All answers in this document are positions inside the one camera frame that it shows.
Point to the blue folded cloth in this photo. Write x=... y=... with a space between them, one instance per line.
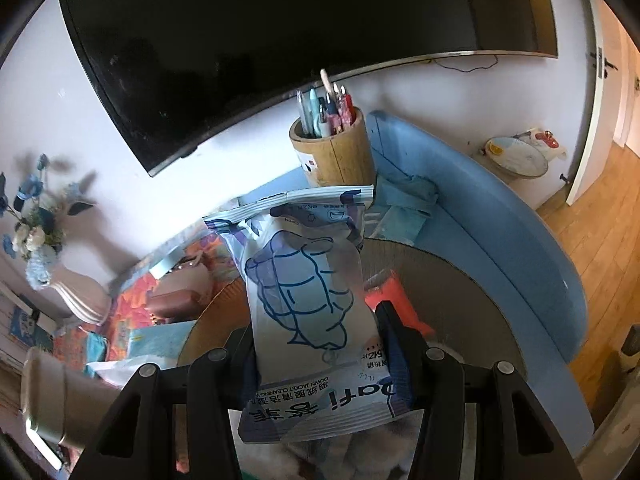
x=407 y=205

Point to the blue and white wipes packet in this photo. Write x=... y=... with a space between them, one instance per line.
x=305 y=285

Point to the floral quilted blanket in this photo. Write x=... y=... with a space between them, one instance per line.
x=132 y=302

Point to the stack of books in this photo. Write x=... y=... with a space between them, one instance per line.
x=20 y=322

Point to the black flat television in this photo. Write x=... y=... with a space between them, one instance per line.
x=280 y=35

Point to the artificial flower bouquet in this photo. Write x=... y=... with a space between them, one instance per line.
x=35 y=220

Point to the white packet with red print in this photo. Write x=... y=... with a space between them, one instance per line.
x=547 y=142

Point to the pinkish brown handbag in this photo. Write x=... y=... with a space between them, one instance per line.
x=180 y=290

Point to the coral pink pouch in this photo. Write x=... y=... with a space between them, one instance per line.
x=395 y=292

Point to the light blue tissue box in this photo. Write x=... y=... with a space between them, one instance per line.
x=157 y=340

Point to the bamboo pen holder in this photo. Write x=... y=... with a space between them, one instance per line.
x=340 y=157

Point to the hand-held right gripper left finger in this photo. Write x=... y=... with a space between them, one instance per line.
x=248 y=380

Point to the white door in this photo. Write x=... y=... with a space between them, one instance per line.
x=595 y=110

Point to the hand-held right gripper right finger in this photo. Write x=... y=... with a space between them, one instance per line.
x=400 y=370

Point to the bunch of pens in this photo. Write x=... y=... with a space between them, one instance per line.
x=325 y=110

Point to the silver thermos cup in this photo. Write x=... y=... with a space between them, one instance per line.
x=60 y=395

